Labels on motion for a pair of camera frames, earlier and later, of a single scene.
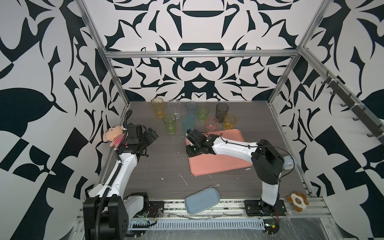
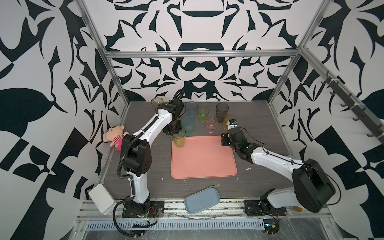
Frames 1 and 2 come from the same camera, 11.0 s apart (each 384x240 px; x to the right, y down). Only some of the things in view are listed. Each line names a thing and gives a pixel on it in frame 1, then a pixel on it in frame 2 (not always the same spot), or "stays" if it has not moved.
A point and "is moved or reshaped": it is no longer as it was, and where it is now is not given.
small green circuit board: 271,226 stays
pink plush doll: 114,134 stays
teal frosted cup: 188,123 stays
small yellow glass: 229,121 stays
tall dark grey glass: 222,109 stays
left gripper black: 149,138 -> 166,130
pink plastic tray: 209,163 is moved or reshaped
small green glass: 202,112 stays
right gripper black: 188,150 -> 224,138
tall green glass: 169,120 is moved or reshaped
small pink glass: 211,124 stays
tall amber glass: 157,103 stays
